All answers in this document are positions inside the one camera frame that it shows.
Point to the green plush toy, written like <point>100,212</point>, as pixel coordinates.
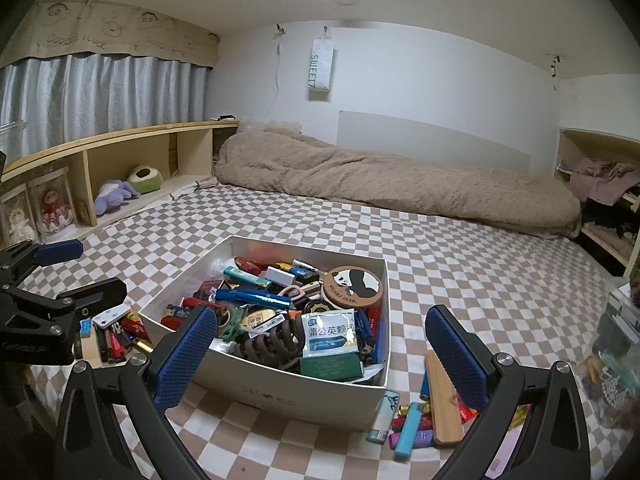
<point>145,180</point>

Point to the clear storage box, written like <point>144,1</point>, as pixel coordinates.
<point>617,350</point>

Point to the white remote device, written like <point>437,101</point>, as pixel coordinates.
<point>110,316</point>

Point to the white landscape lighter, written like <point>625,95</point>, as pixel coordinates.
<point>382,417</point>

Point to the teal lighter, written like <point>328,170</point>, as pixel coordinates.
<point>242,276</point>

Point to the wooden wardrobe shelf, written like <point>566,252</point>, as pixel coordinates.
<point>567,150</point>

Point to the brown hair claw clip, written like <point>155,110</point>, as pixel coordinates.
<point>270,347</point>

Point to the white hanging paper bag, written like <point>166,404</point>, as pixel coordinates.
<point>319,70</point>

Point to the pink clip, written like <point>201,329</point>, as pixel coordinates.
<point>292,294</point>

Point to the white cardboard box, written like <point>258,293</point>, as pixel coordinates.
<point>300,400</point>

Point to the gold lighter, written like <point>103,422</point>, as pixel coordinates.
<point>142,346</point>

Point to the purple lighter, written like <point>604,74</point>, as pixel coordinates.
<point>426,439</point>

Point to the red dress doll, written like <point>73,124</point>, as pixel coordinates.
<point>52,212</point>

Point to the pink clothes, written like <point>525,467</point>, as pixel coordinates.
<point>600,180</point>

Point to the blue metallic lighter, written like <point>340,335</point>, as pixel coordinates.
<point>252,299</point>

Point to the clear plastic box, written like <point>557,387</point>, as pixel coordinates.
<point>11,140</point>

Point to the green plastic clip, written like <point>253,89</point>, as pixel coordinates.
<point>229,330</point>

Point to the white blue medicine sachet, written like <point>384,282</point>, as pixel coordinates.
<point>327,332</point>

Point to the beige duvet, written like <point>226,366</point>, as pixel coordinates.
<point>400,185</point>

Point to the dark clothes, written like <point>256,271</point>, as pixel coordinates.
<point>610,222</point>

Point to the beige cartoon valance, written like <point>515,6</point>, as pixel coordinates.
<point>100,35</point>

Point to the white charger plug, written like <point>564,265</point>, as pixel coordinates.
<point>280,276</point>

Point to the wooden bedside shelf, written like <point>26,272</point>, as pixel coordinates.
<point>192,152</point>

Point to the cream dress doll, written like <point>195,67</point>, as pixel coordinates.
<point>17,225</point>

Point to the black wall hook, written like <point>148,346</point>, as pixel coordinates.
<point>554,62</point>

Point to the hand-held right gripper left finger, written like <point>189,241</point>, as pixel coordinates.
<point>185,355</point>

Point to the black round tin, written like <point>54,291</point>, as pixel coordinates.
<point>317,308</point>

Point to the light blue lighter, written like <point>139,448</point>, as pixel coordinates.
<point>407,432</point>

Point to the dark green packet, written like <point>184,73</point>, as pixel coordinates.
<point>330,367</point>

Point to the grey curtain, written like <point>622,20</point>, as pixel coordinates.
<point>100,100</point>

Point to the checkered bed sheet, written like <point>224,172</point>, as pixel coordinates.
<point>475,270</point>

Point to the purple plush toy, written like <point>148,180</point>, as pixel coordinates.
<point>112,197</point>

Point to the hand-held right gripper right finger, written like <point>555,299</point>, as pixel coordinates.
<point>455,355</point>

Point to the small blue lighter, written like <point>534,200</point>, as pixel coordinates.
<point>364,327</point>

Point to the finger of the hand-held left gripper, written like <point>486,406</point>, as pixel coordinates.
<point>97,292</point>
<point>60,252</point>

